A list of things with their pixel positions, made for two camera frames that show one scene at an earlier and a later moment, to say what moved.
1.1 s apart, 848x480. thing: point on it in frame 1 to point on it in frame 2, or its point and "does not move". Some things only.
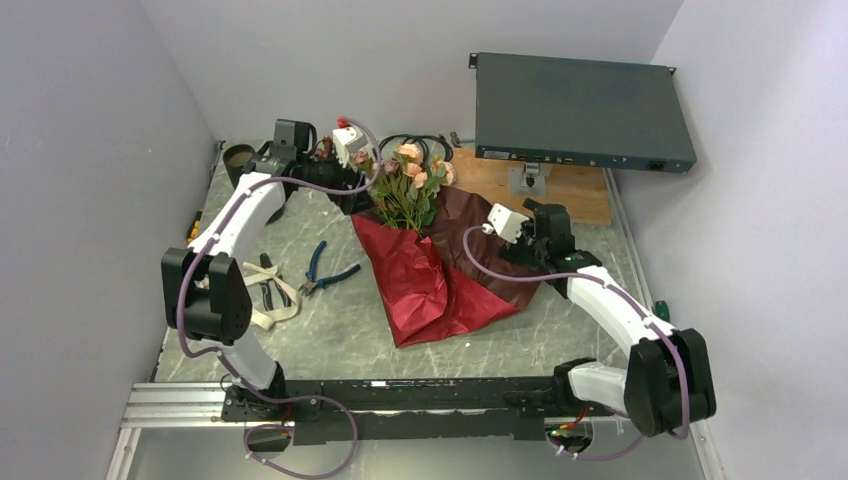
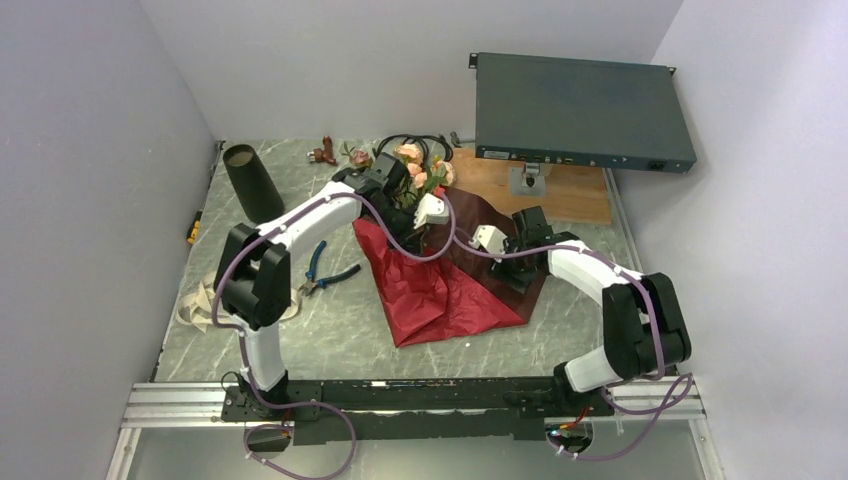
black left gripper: (357, 201) to (412, 245)
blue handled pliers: (311, 282) does not move
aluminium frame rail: (200, 405) does not move
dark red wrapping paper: (424, 279) does not move
